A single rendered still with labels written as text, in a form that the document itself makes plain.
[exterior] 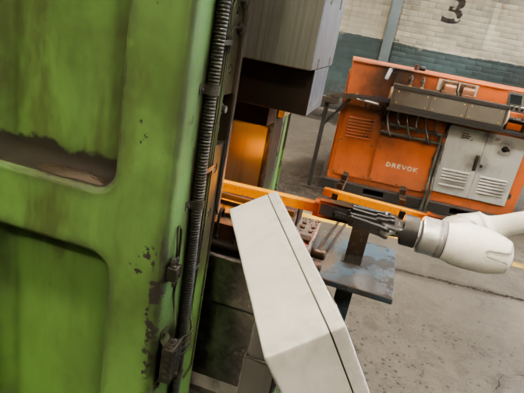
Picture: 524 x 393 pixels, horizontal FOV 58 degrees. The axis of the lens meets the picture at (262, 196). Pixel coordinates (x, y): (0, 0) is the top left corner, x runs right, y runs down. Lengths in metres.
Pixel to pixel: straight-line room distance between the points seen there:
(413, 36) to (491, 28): 1.20
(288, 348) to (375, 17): 8.32
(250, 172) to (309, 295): 0.98
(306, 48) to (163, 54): 0.31
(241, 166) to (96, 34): 0.71
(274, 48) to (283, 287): 0.56
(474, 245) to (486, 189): 3.82
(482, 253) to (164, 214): 0.71
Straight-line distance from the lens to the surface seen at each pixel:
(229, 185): 1.21
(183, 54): 0.74
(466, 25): 8.83
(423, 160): 4.79
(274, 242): 0.60
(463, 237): 1.16
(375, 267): 1.73
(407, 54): 8.70
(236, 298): 1.17
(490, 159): 4.90
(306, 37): 0.95
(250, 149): 1.43
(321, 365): 0.47
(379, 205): 1.51
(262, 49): 0.97
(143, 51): 0.77
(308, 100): 1.01
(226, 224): 1.12
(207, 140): 0.82
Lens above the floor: 1.44
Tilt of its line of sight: 20 degrees down
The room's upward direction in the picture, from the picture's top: 11 degrees clockwise
